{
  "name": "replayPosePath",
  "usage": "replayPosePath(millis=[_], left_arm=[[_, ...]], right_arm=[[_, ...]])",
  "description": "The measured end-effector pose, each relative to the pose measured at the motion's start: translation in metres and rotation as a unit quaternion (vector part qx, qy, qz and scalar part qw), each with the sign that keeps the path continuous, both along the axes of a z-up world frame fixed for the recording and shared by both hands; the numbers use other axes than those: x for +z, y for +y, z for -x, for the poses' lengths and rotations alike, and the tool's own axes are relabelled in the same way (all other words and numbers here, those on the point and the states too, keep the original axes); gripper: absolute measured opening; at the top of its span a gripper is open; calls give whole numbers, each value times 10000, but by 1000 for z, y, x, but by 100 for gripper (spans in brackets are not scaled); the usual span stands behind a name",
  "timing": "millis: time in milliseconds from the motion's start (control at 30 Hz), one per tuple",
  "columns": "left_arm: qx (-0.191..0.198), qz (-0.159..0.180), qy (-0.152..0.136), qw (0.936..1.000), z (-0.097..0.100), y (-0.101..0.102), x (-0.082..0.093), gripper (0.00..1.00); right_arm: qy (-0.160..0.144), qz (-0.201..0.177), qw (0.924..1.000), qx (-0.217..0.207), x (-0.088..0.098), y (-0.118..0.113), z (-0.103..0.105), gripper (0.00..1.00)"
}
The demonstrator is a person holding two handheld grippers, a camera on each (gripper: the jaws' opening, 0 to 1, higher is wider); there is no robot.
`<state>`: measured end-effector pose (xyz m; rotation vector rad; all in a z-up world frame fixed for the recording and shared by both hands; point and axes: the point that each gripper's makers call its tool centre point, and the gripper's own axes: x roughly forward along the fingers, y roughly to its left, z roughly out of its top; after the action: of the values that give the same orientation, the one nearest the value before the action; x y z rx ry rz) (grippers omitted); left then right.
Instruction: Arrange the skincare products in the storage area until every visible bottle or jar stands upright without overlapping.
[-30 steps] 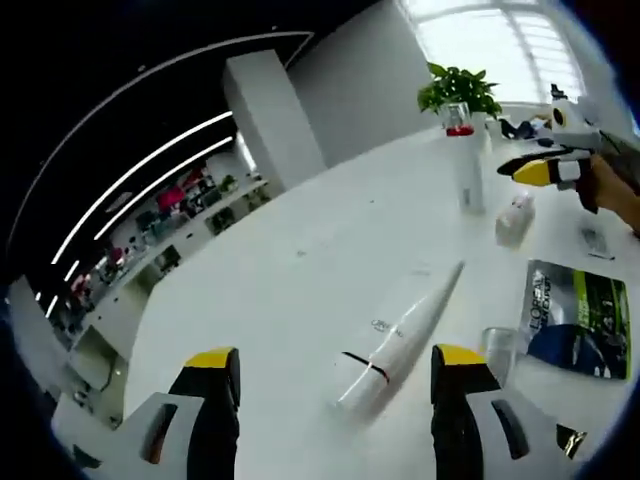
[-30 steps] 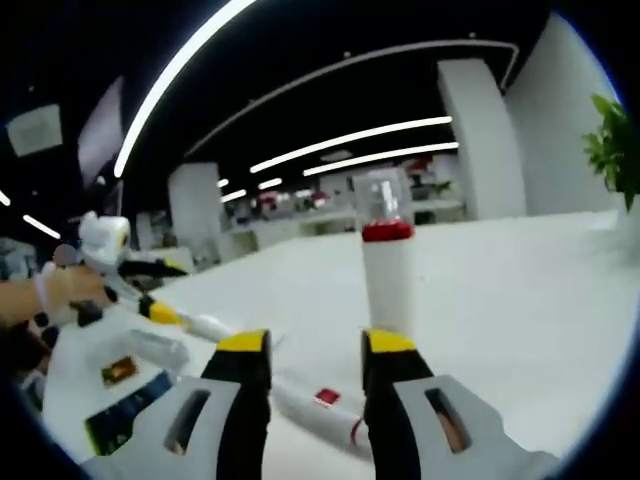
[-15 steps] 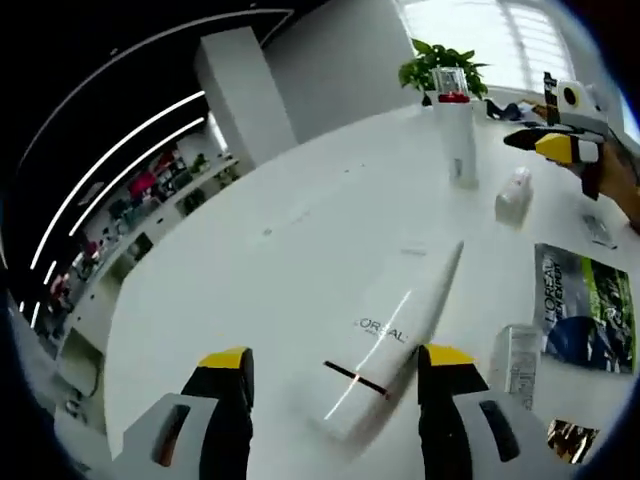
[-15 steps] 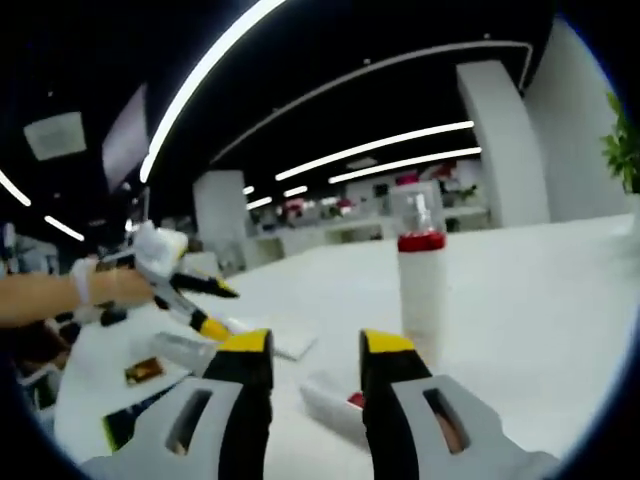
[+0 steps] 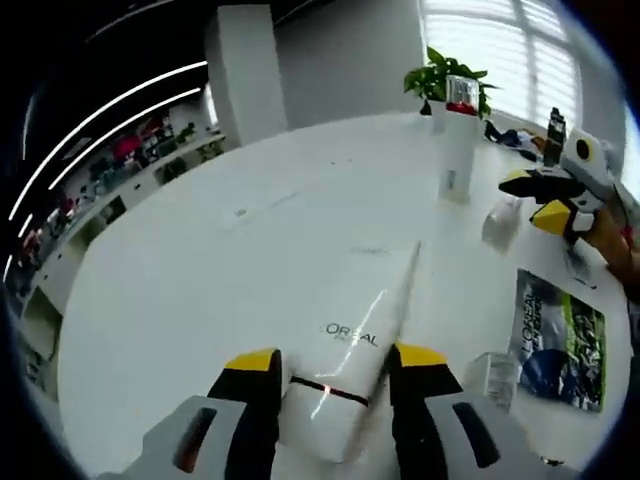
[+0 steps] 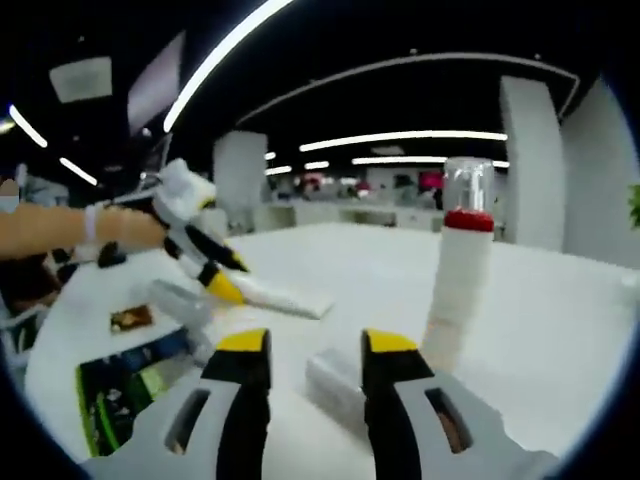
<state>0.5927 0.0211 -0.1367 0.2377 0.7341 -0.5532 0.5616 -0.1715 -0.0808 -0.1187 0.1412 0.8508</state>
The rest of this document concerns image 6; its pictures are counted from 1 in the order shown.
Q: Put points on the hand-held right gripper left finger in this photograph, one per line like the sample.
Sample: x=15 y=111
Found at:
x=240 y=425

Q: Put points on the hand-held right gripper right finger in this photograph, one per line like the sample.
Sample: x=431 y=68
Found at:
x=390 y=425

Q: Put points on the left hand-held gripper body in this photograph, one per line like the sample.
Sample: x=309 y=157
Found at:
x=182 y=195

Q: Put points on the white skincare spray bottle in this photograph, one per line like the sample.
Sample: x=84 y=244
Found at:
x=335 y=385

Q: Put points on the white skincare tube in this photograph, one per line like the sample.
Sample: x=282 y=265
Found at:
x=290 y=300

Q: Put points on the gold skincare sachet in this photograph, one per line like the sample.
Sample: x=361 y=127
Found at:
x=131 y=318

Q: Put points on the black green skincare sachet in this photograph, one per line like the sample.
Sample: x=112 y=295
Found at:
x=125 y=395

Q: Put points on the white skincare bottle red collar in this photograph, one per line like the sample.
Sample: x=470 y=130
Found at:
x=460 y=280

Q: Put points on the person's left hand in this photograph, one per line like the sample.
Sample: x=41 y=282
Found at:
x=130 y=227

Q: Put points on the narrow white pillar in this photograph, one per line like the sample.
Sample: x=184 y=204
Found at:
x=240 y=175

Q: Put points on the long curved ceiling light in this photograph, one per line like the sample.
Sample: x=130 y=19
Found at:
x=172 y=117

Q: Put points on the small black object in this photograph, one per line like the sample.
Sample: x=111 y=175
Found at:
x=111 y=256

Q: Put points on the short ceiling light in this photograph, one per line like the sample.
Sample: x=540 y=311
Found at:
x=78 y=171
x=27 y=126

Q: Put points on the pink hanging screen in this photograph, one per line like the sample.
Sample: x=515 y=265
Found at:
x=155 y=85

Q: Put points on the long white office counter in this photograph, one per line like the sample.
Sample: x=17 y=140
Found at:
x=350 y=215

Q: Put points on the square ceiling panel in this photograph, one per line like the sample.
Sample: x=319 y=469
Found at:
x=80 y=80

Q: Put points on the straight ceiling light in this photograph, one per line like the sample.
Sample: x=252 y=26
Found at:
x=400 y=160
x=400 y=135

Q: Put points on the wide white pillar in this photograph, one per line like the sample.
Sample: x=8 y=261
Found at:
x=530 y=165

